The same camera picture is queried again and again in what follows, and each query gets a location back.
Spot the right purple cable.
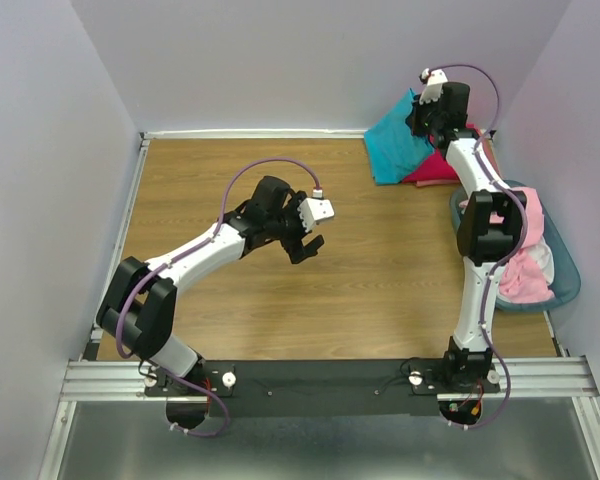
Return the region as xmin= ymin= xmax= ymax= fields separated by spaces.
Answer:
xmin=419 ymin=63 xmax=529 ymax=432

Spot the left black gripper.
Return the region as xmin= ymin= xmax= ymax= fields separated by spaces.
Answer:
xmin=266 ymin=192 xmax=325 ymax=264

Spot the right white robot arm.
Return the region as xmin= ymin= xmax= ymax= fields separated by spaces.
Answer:
xmin=406 ymin=71 xmax=527 ymax=392

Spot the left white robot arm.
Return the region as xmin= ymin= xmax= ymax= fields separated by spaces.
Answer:
xmin=96 ymin=176 xmax=335 ymax=395

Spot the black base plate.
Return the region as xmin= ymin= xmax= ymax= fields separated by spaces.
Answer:
xmin=145 ymin=355 xmax=503 ymax=428

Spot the purple cable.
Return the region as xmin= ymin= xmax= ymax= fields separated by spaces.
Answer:
xmin=419 ymin=63 xmax=529 ymax=432
xmin=116 ymin=156 xmax=326 ymax=438

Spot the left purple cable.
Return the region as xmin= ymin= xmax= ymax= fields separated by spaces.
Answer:
xmin=116 ymin=156 xmax=326 ymax=438

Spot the folded magenta t shirt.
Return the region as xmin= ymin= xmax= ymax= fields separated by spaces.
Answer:
xmin=401 ymin=149 xmax=460 ymax=187

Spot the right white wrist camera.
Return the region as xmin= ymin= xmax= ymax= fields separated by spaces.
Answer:
xmin=418 ymin=68 xmax=448 ymax=105

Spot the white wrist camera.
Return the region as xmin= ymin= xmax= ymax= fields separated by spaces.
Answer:
xmin=297 ymin=198 xmax=335 ymax=233
xmin=418 ymin=68 xmax=448 ymax=105

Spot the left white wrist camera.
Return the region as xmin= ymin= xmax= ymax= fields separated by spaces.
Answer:
xmin=297 ymin=198 xmax=335 ymax=233

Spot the teal t shirt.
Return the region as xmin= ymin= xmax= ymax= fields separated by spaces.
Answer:
xmin=363 ymin=89 xmax=434 ymax=186

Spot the pink t shirt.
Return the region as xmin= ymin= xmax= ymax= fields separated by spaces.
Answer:
xmin=456 ymin=187 xmax=555 ymax=310

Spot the aluminium rail frame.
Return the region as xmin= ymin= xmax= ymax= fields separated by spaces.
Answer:
xmin=41 ymin=138 xmax=600 ymax=479

